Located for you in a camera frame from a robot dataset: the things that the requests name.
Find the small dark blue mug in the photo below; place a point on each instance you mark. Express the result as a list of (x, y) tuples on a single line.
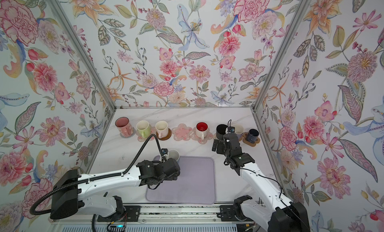
[(252, 136)]

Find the right corner aluminium post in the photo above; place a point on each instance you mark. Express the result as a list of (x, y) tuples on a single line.
[(281, 52)]

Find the black mug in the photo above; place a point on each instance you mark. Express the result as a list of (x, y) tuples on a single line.
[(221, 131)]

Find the left corner aluminium post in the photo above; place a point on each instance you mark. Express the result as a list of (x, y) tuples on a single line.
[(78, 46)]

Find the red inside white mug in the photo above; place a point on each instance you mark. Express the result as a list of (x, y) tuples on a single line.
[(202, 130)]

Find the corner aluminium post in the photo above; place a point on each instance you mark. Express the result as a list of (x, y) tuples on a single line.
[(78, 46), (281, 52)]

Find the lilac mug white inside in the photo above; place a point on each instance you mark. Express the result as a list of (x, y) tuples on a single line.
[(239, 130)]

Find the blue mug white inside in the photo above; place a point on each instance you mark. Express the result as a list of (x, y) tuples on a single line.
[(173, 154)]

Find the lilac drying mat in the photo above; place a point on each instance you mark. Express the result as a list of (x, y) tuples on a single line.
[(195, 185)]

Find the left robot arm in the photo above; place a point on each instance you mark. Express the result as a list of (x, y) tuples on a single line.
[(89, 194)]

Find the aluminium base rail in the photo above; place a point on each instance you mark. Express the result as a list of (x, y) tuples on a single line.
[(162, 218)]

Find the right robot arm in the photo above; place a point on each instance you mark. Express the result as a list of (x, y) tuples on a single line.
[(275, 212)]

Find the cream mug pink handle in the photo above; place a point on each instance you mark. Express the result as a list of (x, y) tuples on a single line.
[(162, 129)]

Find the pink flower coaster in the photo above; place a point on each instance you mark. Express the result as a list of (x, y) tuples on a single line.
[(182, 132), (195, 138), (140, 138)]

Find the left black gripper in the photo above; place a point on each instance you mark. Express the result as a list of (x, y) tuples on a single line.
[(175, 176)]

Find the brown paw shaped coaster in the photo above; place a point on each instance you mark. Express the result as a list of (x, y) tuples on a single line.
[(252, 144)]

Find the green mug white inside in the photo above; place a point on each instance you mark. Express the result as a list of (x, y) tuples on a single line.
[(144, 128)]

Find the grey round knitted coaster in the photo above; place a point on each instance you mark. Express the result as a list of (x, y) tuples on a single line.
[(126, 137)]

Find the brown wooden round coaster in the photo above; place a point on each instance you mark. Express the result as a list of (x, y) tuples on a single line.
[(166, 137)]

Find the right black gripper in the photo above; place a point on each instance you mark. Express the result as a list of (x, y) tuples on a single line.
[(221, 144)]

